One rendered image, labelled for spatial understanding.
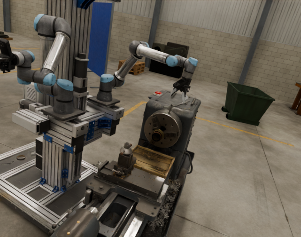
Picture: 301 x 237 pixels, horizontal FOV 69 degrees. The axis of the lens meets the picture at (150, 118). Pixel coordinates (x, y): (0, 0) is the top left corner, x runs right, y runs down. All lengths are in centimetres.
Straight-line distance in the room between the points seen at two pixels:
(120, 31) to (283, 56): 810
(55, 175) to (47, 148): 27
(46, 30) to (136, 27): 1098
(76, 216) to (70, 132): 86
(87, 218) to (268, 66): 1128
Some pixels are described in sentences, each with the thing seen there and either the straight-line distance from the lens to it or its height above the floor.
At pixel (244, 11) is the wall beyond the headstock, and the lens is 1175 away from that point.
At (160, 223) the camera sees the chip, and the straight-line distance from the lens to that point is 180.
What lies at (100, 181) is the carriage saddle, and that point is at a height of 91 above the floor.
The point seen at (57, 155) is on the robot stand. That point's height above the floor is 62.
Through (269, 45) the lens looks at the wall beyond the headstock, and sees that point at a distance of 1175.
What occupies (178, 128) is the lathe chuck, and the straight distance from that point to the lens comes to 183.
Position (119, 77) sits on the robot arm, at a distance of 213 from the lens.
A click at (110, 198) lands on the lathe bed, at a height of 87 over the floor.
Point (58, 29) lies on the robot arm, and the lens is 162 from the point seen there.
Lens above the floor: 185
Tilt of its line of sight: 21 degrees down
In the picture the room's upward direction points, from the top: 12 degrees clockwise
